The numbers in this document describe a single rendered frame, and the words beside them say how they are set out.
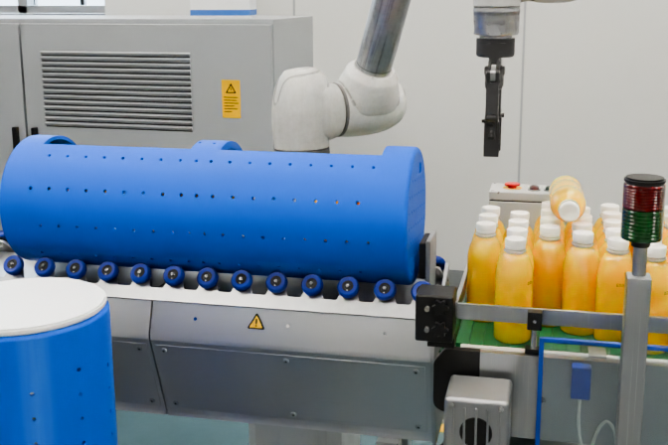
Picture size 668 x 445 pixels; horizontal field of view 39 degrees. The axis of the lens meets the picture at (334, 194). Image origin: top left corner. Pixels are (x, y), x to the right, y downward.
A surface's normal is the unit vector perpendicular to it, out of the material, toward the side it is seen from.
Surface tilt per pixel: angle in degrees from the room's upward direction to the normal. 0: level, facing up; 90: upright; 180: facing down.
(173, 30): 90
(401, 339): 71
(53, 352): 90
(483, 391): 0
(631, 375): 90
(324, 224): 86
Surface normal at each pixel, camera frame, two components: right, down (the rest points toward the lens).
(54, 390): 0.58, 0.17
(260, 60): -0.27, 0.21
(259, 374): -0.22, 0.52
